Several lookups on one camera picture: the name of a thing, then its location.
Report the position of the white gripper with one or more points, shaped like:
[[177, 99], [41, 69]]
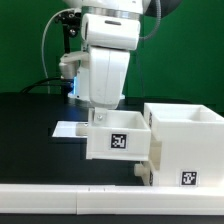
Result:
[[108, 69]]

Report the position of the white drawer without knob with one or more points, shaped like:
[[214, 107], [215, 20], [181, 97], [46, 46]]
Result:
[[124, 135]]

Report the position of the white drawer with knob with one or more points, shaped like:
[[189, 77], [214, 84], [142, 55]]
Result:
[[143, 171]]

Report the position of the white drawer housing box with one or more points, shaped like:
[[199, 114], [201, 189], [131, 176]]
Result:
[[187, 145]]

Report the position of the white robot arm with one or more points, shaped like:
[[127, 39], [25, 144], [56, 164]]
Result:
[[132, 9]]

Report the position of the white paper with markers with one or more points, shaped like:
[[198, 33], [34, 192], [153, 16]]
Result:
[[70, 129]]

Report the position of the white front fence rail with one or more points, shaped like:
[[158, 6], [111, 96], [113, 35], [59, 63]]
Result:
[[111, 200]]

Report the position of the black camera on stand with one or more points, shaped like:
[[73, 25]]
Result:
[[70, 20]]

